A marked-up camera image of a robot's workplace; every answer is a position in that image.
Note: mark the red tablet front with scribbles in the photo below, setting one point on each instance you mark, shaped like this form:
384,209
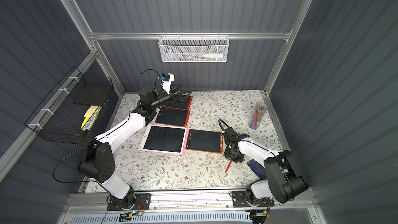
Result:
173,116

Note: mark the clear cup of pencils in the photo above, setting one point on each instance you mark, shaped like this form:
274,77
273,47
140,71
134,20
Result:
257,115

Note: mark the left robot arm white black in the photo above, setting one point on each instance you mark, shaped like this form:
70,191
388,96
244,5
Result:
96,157

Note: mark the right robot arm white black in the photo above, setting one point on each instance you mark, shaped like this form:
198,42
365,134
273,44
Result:
284,178

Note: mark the black wire wall basket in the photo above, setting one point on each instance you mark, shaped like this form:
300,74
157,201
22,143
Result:
60,120

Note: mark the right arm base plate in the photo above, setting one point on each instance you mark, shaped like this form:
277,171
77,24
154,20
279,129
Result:
245,198

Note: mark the black pad in basket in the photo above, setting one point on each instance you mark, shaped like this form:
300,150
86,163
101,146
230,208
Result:
92,95

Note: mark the white wire mesh basket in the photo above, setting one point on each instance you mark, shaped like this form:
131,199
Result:
190,50

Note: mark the dark blue notebook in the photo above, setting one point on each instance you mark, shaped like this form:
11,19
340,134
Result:
258,169

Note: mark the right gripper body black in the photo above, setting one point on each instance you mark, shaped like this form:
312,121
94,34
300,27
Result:
230,149

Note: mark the yellow sticky notes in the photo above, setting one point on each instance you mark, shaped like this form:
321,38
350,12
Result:
90,117

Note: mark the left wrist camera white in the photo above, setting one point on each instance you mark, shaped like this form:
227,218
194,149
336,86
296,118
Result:
166,82

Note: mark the red stylus diagonal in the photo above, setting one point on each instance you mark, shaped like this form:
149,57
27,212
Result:
229,164

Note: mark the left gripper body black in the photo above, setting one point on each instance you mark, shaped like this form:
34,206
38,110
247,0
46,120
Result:
173,96

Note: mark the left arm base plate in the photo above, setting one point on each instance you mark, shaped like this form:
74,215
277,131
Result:
131,202

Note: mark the pink white writing tablet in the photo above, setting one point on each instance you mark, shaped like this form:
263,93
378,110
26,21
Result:
164,139

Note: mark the white marker in basket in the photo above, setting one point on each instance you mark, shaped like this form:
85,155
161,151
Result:
213,56

